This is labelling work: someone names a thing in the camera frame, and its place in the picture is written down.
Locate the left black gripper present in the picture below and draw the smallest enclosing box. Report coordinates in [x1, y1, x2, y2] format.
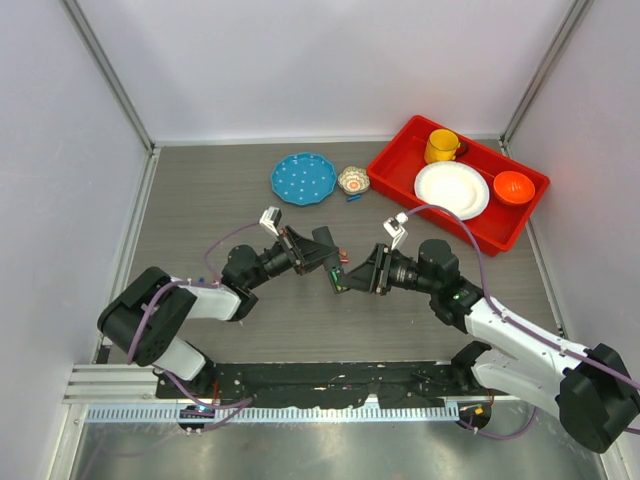
[246, 227, 338, 291]

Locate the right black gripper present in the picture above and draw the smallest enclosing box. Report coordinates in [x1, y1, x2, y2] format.
[338, 243, 439, 295]

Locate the black remote control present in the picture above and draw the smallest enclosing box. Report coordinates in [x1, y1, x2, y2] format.
[312, 226, 347, 294]

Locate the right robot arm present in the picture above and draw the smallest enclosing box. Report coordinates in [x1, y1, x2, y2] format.
[339, 239, 639, 453]

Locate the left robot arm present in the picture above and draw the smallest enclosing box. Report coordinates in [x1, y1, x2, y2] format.
[97, 226, 341, 399]

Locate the blue dotted plate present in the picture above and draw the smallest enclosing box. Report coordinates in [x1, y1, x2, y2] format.
[270, 152, 337, 207]

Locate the small floral dish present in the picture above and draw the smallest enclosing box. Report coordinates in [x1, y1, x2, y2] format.
[337, 166, 371, 195]

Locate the white paper plate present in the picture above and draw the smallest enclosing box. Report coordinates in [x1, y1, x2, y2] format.
[414, 161, 490, 221]

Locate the yellow mug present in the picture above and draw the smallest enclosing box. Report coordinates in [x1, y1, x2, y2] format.
[424, 128, 469, 164]

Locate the red plastic bin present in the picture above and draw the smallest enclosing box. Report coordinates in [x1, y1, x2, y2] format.
[367, 115, 550, 256]

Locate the orange bowl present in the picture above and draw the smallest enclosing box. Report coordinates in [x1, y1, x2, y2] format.
[493, 171, 536, 206]

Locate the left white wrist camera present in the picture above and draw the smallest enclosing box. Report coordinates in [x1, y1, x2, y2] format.
[259, 206, 282, 239]

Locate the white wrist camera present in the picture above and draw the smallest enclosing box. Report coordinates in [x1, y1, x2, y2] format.
[259, 206, 282, 239]
[383, 212, 408, 250]

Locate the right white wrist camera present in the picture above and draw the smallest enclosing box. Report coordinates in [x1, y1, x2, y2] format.
[383, 212, 408, 250]

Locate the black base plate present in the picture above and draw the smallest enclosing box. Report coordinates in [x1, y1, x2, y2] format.
[155, 360, 512, 409]

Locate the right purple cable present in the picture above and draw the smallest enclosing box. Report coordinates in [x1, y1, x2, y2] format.
[404, 204, 640, 441]

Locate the purple cable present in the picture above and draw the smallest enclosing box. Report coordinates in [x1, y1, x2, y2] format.
[404, 204, 640, 441]
[125, 222, 254, 434]

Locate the perforated cable tray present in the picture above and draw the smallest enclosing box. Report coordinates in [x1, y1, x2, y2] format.
[85, 402, 459, 424]

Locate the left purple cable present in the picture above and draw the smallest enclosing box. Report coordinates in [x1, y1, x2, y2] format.
[125, 222, 254, 434]

